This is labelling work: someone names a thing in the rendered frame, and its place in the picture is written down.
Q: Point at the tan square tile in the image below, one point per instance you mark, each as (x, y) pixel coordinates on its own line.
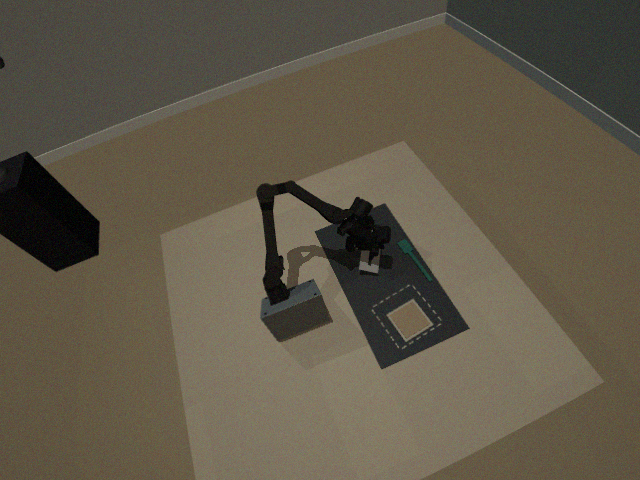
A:
(409, 320)

